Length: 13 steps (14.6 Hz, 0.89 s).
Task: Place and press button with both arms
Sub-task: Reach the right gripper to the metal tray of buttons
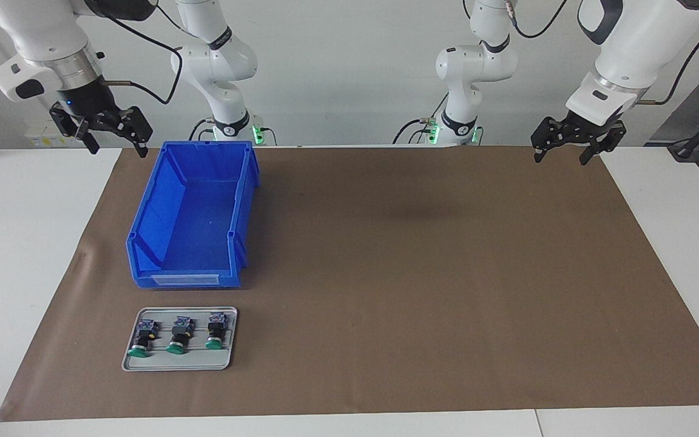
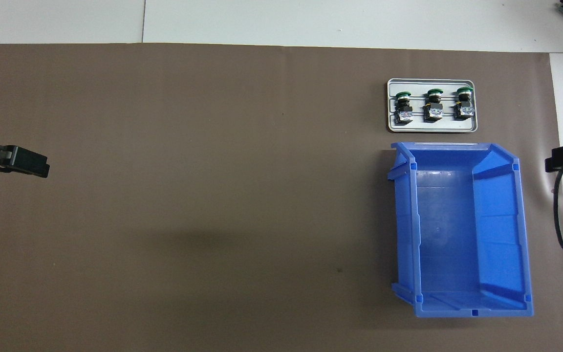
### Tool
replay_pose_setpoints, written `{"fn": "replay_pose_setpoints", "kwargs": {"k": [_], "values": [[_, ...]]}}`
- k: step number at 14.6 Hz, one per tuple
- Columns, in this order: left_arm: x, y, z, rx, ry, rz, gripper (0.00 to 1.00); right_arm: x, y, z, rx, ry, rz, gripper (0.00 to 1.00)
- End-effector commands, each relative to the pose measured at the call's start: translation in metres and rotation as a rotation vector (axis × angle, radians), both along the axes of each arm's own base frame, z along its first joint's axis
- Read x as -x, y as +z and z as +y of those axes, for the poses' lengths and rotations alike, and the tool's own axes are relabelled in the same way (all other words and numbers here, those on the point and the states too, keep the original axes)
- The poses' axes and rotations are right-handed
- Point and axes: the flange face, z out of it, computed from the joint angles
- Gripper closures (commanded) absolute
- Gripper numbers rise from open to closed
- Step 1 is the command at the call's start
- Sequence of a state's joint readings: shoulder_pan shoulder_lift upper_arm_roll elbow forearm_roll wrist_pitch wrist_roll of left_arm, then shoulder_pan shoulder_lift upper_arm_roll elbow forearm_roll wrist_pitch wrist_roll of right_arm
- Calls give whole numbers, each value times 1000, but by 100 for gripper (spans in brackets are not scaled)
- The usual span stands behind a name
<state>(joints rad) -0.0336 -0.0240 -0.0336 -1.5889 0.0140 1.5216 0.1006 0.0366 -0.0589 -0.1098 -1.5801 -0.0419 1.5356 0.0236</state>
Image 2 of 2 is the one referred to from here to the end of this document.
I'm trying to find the green push button switch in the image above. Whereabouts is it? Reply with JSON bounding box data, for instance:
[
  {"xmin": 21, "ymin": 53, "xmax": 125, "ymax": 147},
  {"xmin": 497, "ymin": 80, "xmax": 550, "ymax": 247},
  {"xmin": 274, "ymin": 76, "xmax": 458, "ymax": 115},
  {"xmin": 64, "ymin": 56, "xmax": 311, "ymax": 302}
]
[
  {"xmin": 393, "ymin": 91, "xmax": 414, "ymax": 124},
  {"xmin": 454, "ymin": 87, "xmax": 475, "ymax": 120},
  {"xmin": 423, "ymin": 88, "xmax": 444, "ymax": 122}
]

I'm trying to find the blue plastic storage bin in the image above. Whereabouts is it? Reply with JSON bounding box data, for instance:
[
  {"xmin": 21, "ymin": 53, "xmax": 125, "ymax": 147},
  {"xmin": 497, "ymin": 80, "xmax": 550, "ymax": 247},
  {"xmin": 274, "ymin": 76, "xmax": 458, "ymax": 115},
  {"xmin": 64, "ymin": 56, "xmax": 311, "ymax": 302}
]
[{"xmin": 388, "ymin": 142, "xmax": 535, "ymax": 318}]

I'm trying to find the brown paper table mat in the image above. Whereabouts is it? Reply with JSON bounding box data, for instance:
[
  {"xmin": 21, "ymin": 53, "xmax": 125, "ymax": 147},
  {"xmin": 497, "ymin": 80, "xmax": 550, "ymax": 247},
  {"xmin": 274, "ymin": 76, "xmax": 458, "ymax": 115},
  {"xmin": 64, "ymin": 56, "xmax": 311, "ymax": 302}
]
[{"xmin": 0, "ymin": 43, "xmax": 563, "ymax": 352}]

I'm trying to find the grey metal tray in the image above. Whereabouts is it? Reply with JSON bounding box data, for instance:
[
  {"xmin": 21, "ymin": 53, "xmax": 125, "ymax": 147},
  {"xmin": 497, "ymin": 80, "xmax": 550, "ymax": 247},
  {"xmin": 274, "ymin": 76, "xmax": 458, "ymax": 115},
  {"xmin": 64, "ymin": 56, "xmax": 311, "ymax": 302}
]
[{"xmin": 387, "ymin": 78, "xmax": 478, "ymax": 133}]

